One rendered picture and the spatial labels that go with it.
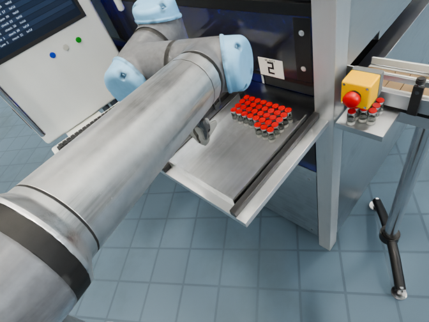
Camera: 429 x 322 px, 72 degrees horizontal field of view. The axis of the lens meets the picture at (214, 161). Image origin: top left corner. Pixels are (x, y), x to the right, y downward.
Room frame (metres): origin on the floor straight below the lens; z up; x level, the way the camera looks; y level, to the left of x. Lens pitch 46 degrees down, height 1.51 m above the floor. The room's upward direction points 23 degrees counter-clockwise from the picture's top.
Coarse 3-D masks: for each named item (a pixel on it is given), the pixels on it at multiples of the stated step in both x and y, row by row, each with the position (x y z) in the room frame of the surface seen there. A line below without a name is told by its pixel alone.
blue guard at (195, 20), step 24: (96, 0) 1.50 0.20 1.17; (120, 24) 1.41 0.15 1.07; (192, 24) 0.99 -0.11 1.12; (216, 24) 0.89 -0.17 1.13; (240, 24) 0.81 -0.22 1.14; (264, 24) 0.74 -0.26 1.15; (288, 24) 0.68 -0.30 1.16; (264, 48) 0.75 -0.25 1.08; (288, 48) 0.68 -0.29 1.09; (312, 48) 0.63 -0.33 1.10; (288, 72) 0.69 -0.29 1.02; (312, 72) 0.62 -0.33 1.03
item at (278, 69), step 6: (264, 60) 0.75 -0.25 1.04; (270, 60) 0.74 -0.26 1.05; (276, 60) 0.72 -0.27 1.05; (264, 66) 0.76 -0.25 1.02; (270, 66) 0.74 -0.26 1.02; (276, 66) 0.72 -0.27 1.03; (282, 66) 0.70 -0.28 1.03; (264, 72) 0.76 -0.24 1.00; (276, 72) 0.72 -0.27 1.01; (282, 72) 0.70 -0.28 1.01; (282, 78) 0.71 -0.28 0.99
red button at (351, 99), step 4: (348, 92) 0.52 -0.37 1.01; (352, 92) 0.51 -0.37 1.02; (344, 96) 0.52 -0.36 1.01; (348, 96) 0.51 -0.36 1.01; (352, 96) 0.50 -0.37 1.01; (356, 96) 0.50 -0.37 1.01; (344, 100) 0.52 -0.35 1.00; (348, 100) 0.51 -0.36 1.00; (352, 100) 0.50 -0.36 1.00; (356, 100) 0.49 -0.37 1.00; (360, 100) 0.50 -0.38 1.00; (344, 104) 0.52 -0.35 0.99; (348, 104) 0.51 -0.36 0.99; (352, 104) 0.50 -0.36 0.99; (356, 104) 0.49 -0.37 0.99
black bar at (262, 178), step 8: (312, 120) 0.59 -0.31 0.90; (304, 128) 0.57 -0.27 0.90; (296, 136) 0.56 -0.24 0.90; (288, 144) 0.54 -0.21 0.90; (296, 144) 0.54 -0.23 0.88; (280, 152) 0.53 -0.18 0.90; (288, 152) 0.52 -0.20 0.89; (272, 160) 0.51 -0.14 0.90; (280, 160) 0.50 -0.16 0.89; (272, 168) 0.49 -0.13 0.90; (264, 176) 0.47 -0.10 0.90; (256, 184) 0.46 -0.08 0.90; (248, 192) 0.44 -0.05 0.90; (256, 192) 0.44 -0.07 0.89; (240, 200) 0.43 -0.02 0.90; (248, 200) 0.43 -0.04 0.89; (232, 208) 0.42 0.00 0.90; (240, 208) 0.41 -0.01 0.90
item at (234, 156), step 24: (216, 120) 0.76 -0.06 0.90; (192, 144) 0.70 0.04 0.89; (216, 144) 0.67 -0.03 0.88; (240, 144) 0.63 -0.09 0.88; (264, 144) 0.59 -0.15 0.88; (192, 168) 0.62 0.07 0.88; (216, 168) 0.58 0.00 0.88; (240, 168) 0.54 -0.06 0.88; (264, 168) 0.50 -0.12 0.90; (216, 192) 0.48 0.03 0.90; (240, 192) 0.45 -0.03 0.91
